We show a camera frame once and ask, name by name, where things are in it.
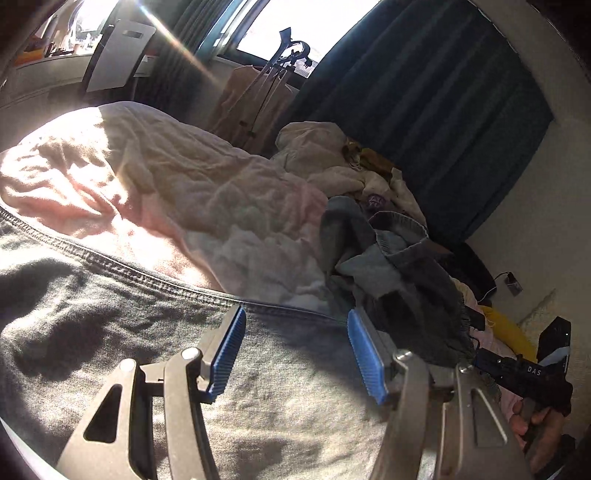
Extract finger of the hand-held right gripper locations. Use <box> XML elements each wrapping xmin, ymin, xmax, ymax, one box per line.
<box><xmin>473</xmin><ymin>348</ymin><xmax>525</xmax><ymax>386</ymax></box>
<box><xmin>537</xmin><ymin>316</ymin><xmax>573</xmax><ymax>372</ymax></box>

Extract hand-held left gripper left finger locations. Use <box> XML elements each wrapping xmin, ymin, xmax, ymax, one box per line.
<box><xmin>58</xmin><ymin>305</ymin><xmax>247</xmax><ymax>480</ymax></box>

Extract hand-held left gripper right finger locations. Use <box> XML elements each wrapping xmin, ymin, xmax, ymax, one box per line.
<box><xmin>346</xmin><ymin>308</ymin><xmax>529</xmax><ymax>480</ymax></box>

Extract grey-blue denim jeans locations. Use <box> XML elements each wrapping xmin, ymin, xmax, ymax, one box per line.
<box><xmin>0</xmin><ymin>196</ymin><xmax>476</xmax><ymax>480</ymax></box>

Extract pile of light clothes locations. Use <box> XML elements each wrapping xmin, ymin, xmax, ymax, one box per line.
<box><xmin>272</xmin><ymin>121</ymin><xmax>428</xmax><ymax>227</ymax></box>

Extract person's right hand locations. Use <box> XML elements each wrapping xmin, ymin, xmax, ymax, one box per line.
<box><xmin>510</xmin><ymin>397</ymin><xmax>568</xmax><ymax>452</ymax></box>

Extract yellow plush pillow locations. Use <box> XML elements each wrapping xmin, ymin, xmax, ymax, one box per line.
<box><xmin>480</xmin><ymin>305</ymin><xmax>539</xmax><ymax>363</ymax></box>

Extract black bag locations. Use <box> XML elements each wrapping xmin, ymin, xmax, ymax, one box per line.
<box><xmin>455</xmin><ymin>242</ymin><xmax>497</xmax><ymax>305</ymax></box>

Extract grey garment with purple print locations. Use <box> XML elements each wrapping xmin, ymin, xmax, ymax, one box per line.
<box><xmin>360</xmin><ymin>182</ymin><xmax>403</xmax><ymax>217</ymax></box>

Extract pink and white blanket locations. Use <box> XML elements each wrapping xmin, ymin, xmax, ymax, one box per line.
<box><xmin>0</xmin><ymin>102</ymin><xmax>352</xmax><ymax>315</ymax></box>

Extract mustard yellow garment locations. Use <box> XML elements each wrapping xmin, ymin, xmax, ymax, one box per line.
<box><xmin>344</xmin><ymin>141</ymin><xmax>398</xmax><ymax>180</ymax></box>

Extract beige hanging garment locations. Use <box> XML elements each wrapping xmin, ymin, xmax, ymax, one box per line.
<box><xmin>208</xmin><ymin>65</ymin><xmax>298</xmax><ymax>155</ymax></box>

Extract wide teal curtain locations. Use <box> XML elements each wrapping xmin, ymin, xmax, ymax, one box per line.
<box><xmin>281</xmin><ymin>0</ymin><xmax>555</xmax><ymax>241</ymax></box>

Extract narrow teal curtain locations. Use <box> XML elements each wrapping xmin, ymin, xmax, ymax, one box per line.
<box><xmin>148</xmin><ymin>0</ymin><xmax>269</xmax><ymax>112</ymax></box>

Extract garment steamer stand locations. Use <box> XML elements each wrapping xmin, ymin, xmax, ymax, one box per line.
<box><xmin>240</xmin><ymin>28</ymin><xmax>311</xmax><ymax>139</ymax></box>

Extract white chair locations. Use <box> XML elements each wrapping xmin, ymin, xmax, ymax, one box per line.
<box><xmin>83</xmin><ymin>18</ymin><xmax>155</xmax><ymax>93</ymax></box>

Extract white dressing table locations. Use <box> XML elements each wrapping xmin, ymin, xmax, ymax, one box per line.
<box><xmin>0</xmin><ymin>23</ymin><xmax>153</xmax><ymax>112</ymax></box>

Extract window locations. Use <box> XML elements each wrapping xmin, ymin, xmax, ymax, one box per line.
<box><xmin>217</xmin><ymin>0</ymin><xmax>384</xmax><ymax>79</ymax></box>

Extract group of cosmetic bottles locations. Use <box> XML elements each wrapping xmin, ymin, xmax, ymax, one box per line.
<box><xmin>23</xmin><ymin>14</ymin><xmax>100</xmax><ymax>58</ymax></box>

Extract charger with cable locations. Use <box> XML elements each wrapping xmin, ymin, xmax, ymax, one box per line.
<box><xmin>480</xmin><ymin>271</ymin><xmax>525</xmax><ymax>305</ymax></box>

